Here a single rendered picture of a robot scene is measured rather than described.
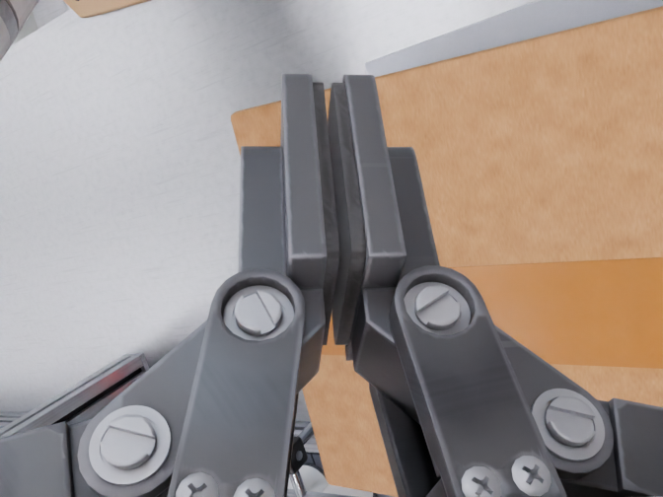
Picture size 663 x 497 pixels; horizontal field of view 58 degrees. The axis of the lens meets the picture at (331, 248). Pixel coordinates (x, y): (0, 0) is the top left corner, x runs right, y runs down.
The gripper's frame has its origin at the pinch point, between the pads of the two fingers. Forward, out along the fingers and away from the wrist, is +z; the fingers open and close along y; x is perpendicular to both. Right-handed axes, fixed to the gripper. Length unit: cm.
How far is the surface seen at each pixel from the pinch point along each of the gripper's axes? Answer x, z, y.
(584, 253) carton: -11.9, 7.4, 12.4
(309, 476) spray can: -66, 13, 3
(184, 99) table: -41, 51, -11
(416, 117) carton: -10.3, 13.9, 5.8
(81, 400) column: -74, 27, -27
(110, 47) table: -40, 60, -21
